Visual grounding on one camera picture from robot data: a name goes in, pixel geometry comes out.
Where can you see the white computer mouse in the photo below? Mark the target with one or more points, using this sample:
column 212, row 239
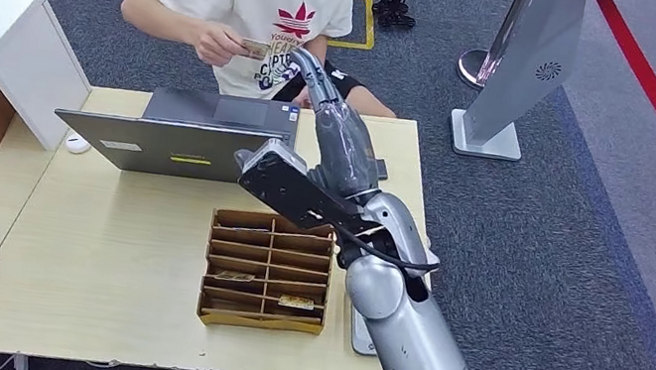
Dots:
column 77, row 143

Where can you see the small black USB box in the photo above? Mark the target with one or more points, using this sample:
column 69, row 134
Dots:
column 381, row 169

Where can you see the person's left forearm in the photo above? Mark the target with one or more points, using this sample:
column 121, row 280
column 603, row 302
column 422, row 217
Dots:
column 321, row 42

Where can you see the gold hotel ID card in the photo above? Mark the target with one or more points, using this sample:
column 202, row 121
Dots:
column 255, row 49

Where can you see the wooden card organiser tray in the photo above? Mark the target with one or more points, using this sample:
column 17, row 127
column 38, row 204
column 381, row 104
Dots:
column 266, row 273

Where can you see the grey kiosk stand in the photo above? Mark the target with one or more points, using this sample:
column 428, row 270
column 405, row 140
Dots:
column 522, row 63

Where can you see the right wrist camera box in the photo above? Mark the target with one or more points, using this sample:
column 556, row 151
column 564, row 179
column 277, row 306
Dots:
column 287, row 190

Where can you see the gold card in organiser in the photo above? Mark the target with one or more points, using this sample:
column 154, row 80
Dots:
column 234, row 276

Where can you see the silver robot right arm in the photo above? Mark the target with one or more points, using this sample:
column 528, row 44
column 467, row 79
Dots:
column 408, row 343

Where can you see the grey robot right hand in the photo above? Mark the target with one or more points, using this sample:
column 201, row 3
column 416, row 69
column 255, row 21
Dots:
column 344, row 146

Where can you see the grey laptop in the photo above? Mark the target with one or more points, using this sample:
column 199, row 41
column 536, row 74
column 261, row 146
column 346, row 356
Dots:
column 173, row 151

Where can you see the gold room key card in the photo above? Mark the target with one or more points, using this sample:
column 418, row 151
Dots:
column 296, row 303

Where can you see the white cabinet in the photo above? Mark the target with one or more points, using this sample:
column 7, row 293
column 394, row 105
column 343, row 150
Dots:
column 9, row 37

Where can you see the person's right hand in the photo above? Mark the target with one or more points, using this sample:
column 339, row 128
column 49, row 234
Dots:
column 218, row 45

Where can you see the person's left hand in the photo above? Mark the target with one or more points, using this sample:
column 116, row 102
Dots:
column 303, row 99

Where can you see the person's right forearm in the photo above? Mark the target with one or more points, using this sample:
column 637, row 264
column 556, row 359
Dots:
column 161, row 26

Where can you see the pale grey card reader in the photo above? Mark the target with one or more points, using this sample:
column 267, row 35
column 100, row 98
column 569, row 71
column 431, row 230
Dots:
column 358, row 340

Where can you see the chrome stanchion post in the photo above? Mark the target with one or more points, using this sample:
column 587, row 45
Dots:
column 471, row 64

